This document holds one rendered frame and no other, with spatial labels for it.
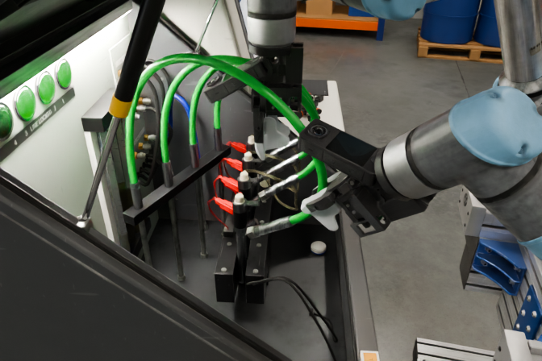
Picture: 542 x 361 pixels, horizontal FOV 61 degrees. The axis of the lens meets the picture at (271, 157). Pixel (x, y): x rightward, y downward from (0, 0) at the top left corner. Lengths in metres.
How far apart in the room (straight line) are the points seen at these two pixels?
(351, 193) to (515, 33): 0.62
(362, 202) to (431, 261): 1.96
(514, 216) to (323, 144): 0.23
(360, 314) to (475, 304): 1.51
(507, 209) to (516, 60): 0.68
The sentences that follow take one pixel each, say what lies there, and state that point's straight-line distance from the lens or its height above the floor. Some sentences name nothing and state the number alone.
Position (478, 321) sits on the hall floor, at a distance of 2.33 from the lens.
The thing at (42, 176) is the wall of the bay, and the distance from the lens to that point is 0.78.
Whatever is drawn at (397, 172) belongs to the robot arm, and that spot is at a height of 1.37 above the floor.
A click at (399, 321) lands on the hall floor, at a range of 2.21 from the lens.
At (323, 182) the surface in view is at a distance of 0.67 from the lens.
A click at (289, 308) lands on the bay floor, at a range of 1.08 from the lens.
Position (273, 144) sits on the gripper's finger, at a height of 1.26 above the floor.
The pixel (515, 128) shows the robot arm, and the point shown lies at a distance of 0.45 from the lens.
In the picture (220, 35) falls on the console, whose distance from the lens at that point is 1.12.
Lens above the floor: 1.64
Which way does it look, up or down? 30 degrees down
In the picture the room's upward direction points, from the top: straight up
